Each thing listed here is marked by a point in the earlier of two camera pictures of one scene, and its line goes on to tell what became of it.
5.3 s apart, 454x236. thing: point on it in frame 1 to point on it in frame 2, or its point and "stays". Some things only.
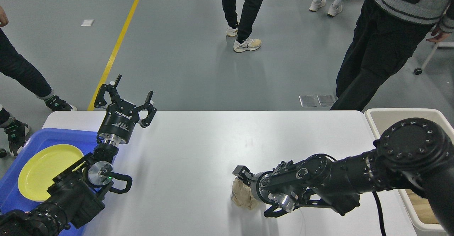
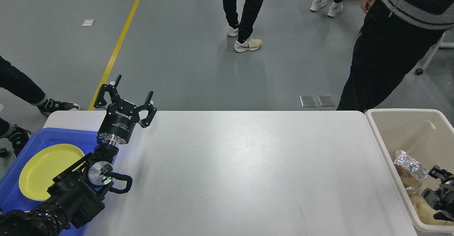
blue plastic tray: (11, 197) stays
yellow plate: (37, 170) stays
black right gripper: (256, 187) to (434, 197)
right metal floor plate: (326, 100) stays
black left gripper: (118, 124) stays
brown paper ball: (241, 194) to (425, 210)
